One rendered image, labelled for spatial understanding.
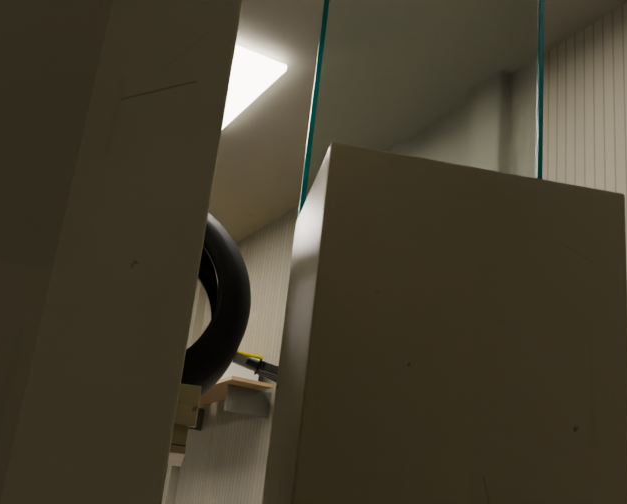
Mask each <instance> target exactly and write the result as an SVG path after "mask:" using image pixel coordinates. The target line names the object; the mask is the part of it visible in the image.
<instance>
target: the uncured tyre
mask: <svg viewBox="0 0 627 504"><path fill-rule="evenodd" d="M198 279H199V281H200V282H201V284H202V286H203V288H204V290H205V292H206V294H207V297H208V300H209V304H210V310H211V321H210V323H209V325H208V327H207V328H206V330H205V331H204V333H203V334H202V335H201V336H200V338H199V339H198V340H197V341H196V342H195V343H194V344H193V345H192V346H190V347H189V348H188V349H187V350H186V355H185V361H184V367H183V373H182V380H181V383H182V384H189V385H197V386H201V395H200V397H201V396H202V395H204V394H205V393H206V392H207V391H208V390H210V389H211V388H212V387H213V386H214V385H215V384H216V383H217V382H218V381H219V379H220V378H221V377H222V376H223V375H224V373H225V372H226V371H227V369H228V368H229V366H230V364H231V363H232V361H233V359H234V357H235V354H236V352H237V350H238V348H239V346H240V343H241V341H242V339H243V336H244V334H245V331H246V328H247V324H248V320H249V315H250V307H251V288H250V280H249V275H248V271H247V268H246V264H245V262H244V259H243V257H242V254H241V252H240V250H239V248H238V247H237V245H236V243H235V242H234V240H233V239H232V237H231V236H230V234H229V233H228V232H227V230H226V229H225V228H224V227H223V226H222V225H221V224H220V223H219V222H218V221H217V220H216V219H215V218H214V217H213V216H212V215H211V214H210V213H208V218H207V225H206V231H205V237H204V243H203V249H202V256H201V262H200V268H199V274H198Z"/></svg>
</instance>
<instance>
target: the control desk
mask: <svg viewBox="0 0 627 504"><path fill-rule="evenodd" d="M276 389H277V390H276V392H275V399H274V407H273V415H272V424H271V432H270V440H269V448H268V457H267V465H266V473H265V481H264V489H263V498H262V504H627V273H626V230H625V196H624V194H622V193H617V192H611V191H606V190H600V189H594V188H589V187H583V186H578V185H572V184H566V183H561V182H555V181H550V180H544V179H538V178H533V177H527V176H522V175H516V174H510V173H505V172H499V171H494V170H488V169H482V168H477V167H471V166H466V165H460V164H454V163H449V162H443V161H438V160H432V159H426V158H421V157H415V156H410V155H404V154H398V153H393V152H387V151H382V150H376V149H370V148H365V147H359V146H354V145H348V144H342V143H337V142H332V143H331V145H330V147H329V149H328V151H327V154H326V156H325V158H324V160H323V163H322V165H321V167H320V169H319V172H318V174H317V176H316V179H315V181H314V183H313V185H312V188H311V190H310V192H309V194H308V197H307V199H306V201H305V204H304V206H303V208H302V210H301V213H300V215H299V217H298V219H297V221H296V226H295V234H294V242H293V251H292V259H291V267H290V275H289V283H288V292H287V300H286V308H285V316H284V324H283V333H282V341H281V349H280V357H279V365H278V374H277V382H276Z"/></svg>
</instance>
